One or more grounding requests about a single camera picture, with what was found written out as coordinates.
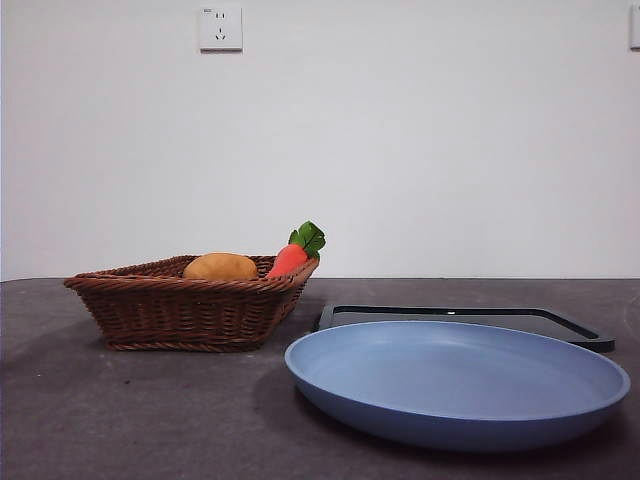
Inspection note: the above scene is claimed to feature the orange carrot with green leaves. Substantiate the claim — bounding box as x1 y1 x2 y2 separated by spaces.
265 220 328 280

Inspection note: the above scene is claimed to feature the yellow-brown potato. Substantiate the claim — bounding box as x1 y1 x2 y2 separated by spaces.
182 252 259 281

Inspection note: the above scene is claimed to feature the brown woven wicker basket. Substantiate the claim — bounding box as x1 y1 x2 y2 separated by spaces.
63 254 320 352

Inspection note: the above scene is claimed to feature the round light blue plate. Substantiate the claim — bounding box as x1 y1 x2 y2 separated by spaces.
284 320 632 454

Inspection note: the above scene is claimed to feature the dark teal rectangular tray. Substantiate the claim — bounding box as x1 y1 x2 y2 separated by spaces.
313 303 617 354

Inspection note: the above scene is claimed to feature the white wall power socket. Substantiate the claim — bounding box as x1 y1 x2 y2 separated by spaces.
199 5 244 53

